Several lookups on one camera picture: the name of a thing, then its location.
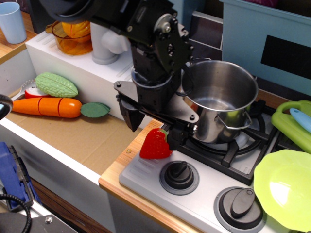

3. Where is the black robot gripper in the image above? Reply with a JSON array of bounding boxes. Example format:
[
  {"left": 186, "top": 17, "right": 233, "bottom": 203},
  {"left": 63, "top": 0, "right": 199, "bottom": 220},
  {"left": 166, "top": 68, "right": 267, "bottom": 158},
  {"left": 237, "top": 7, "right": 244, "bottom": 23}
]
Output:
[{"left": 114, "top": 68, "right": 199, "bottom": 150}]

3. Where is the red toy strawberry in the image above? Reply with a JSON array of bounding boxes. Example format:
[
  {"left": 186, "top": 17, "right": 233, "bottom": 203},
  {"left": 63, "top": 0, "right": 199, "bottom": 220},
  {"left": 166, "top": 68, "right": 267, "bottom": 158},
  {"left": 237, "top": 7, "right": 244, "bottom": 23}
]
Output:
[{"left": 139, "top": 128, "right": 173, "bottom": 159}]

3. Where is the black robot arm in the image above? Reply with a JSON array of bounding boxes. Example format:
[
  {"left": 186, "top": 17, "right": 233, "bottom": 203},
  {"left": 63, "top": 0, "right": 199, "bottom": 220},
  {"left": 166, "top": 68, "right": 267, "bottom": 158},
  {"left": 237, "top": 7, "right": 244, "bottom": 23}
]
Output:
[{"left": 41, "top": 0, "right": 199, "bottom": 150}]

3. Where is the stainless steel pot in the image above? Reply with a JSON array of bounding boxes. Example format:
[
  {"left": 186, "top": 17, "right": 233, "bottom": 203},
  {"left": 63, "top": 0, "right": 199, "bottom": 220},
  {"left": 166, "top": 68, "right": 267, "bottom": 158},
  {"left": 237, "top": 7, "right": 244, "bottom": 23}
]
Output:
[{"left": 182, "top": 58, "right": 259, "bottom": 144}]

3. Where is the black left stove knob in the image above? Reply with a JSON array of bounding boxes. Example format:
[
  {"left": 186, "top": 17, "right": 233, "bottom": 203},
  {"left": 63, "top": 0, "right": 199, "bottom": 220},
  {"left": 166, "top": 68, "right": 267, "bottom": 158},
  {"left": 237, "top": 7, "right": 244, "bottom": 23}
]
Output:
[{"left": 159, "top": 161, "right": 200, "bottom": 196}]

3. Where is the black stove knob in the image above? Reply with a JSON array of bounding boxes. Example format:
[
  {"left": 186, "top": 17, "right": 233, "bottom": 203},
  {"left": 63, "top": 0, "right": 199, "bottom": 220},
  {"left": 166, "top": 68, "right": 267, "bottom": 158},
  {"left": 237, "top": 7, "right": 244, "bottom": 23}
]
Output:
[
  {"left": 213, "top": 187, "right": 266, "bottom": 233},
  {"left": 159, "top": 161, "right": 200, "bottom": 196}
]

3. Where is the brown cardboard sheet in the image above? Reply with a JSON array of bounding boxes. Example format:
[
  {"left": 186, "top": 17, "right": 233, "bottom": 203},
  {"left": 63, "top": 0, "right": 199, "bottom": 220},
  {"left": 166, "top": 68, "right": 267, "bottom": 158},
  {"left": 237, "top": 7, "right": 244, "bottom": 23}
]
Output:
[{"left": 7, "top": 112, "right": 141, "bottom": 175}]

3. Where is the white toy sink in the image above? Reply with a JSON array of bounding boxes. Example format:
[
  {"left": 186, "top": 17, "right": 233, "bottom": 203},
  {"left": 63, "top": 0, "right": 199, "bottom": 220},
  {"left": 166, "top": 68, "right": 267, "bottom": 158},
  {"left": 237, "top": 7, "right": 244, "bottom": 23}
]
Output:
[{"left": 0, "top": 30, "right": 182, "bottom": 233}]

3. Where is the grey toy stove top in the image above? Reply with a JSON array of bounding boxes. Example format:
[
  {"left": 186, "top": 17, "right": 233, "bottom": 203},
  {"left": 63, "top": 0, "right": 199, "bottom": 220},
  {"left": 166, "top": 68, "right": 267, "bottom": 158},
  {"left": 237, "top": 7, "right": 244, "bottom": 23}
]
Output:
[{"left": 118, "top": 111, "right": 311, "bottom": 233}]

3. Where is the black stove grate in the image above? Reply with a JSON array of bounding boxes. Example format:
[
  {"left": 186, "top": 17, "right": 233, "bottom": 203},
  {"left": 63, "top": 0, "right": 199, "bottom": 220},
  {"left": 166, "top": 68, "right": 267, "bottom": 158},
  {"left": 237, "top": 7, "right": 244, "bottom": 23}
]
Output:
[{"left": 173, "top": 100, "right": 302, "bottom": 185}]

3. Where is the orange toy carrot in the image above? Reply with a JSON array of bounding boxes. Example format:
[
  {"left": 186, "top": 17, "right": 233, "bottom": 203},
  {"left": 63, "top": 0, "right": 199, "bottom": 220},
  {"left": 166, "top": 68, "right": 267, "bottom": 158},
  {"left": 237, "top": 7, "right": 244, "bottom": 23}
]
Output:
[{"left": 12, "top": 97, "right": 110, "bottom": 118}]

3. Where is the grey toy faucet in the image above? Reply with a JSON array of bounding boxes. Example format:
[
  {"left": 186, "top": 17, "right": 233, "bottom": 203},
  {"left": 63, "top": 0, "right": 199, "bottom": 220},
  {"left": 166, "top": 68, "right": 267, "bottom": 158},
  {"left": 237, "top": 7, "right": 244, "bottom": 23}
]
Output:
[{"left": 90, "top": 22, "right": 130, "bottom": 65}]

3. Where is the orange transparent measuring cup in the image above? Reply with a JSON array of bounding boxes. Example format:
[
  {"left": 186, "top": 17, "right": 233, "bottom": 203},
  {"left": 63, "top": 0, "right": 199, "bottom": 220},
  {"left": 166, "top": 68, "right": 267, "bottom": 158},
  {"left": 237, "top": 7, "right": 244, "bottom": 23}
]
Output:
[{"left": 45, "top": 21, "right": 93, "bottom": 55}]

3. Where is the green toy bitter gourd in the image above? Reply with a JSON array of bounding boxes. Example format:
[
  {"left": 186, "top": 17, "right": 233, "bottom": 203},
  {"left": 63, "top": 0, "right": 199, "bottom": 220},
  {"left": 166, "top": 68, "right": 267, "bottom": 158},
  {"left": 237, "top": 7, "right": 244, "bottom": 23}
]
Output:
[{"left": 35, "top": 72, "right": 78, "bottom": 98}]

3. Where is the black right stove knob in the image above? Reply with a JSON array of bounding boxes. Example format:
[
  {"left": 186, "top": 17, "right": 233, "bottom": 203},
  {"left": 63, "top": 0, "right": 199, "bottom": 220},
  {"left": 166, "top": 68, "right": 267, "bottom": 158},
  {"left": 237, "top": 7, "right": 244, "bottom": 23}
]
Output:
[{"left": 213, "top": 187, "right": 266, "bottom": 233}]

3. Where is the orange toy pumpkin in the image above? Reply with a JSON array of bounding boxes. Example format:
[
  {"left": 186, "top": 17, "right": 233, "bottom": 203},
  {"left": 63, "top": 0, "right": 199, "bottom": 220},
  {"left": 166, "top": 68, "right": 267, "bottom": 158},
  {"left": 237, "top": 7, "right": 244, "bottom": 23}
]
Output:
[{"left": 61, "top": 21, "right": 90, "bottom": 38}]

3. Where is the red white toy radish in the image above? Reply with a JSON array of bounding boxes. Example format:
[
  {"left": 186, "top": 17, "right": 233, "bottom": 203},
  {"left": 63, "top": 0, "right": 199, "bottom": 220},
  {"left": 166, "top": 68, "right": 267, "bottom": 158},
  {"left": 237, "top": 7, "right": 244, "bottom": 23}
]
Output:
[{"left": 25, "top": 87, "right": 50, "bottom": 99}]

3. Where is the green plastic cutting board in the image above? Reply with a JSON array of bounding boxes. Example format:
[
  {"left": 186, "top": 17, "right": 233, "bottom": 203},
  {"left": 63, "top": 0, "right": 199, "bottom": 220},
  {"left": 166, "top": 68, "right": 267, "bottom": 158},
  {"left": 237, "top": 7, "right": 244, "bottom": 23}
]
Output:
[{"left": 271, "top": 100, "right": 311, "bottom": 153}]

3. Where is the lime green plastic plate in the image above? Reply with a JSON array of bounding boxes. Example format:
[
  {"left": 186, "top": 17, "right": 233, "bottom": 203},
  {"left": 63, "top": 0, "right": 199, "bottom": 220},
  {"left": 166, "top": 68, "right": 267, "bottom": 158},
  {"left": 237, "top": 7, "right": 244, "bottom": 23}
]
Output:
[{"left": 253, "top": 150, "right": 311, "bottom": 232}]

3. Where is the teal storage bin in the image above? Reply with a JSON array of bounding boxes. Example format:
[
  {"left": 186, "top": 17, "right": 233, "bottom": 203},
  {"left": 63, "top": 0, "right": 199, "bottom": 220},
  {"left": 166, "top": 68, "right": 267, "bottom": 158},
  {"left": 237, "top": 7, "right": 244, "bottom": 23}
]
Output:
[{"left": 222, "top": 0, "right": 311, "bottom": 95}]

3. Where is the blue black clamp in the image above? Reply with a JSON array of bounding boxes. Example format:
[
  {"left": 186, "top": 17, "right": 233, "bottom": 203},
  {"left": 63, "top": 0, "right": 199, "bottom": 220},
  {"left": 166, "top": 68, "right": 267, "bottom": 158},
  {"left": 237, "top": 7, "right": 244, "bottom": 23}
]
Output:
[{"left": 0, "top": 142, "right": 42, "bottom": 207}]

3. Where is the light blue plastic cup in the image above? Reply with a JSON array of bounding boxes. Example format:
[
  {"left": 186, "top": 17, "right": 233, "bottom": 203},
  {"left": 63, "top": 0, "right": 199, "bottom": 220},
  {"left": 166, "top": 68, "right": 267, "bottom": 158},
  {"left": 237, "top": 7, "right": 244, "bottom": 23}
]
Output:
[{"left": 0, "top": 2, "right": 27, "bottom": 44}]

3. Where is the blue plastic utensil handle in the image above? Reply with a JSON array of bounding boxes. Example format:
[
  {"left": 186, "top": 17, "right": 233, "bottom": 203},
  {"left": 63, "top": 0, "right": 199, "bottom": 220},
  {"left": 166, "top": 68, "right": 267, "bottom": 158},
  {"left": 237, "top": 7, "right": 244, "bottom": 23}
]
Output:
[{"left": 290, "top": 108, "right": 311, "bottom": 133}]

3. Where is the black braided cable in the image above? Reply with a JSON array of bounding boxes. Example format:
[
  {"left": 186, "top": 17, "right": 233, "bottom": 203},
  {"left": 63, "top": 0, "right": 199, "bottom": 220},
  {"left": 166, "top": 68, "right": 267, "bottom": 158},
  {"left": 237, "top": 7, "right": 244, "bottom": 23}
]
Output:
[{"left": 0, "top": 193, "right": 32, "bottom": 233}]

